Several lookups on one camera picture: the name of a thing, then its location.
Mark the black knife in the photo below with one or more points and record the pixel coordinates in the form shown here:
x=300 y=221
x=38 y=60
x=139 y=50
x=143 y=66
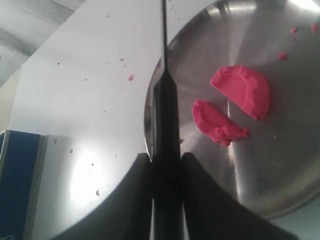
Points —
x=168 y=213

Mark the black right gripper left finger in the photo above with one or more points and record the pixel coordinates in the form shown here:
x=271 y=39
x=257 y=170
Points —
x=125 y=215

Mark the round steel plate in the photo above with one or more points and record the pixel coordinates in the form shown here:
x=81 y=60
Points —
x=276 y=169

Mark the blue motion sand box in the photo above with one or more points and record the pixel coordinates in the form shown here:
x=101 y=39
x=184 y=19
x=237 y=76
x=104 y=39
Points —
x=22 y=157

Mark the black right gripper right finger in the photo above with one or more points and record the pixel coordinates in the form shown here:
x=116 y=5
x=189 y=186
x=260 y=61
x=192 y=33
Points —
x=211 y=214

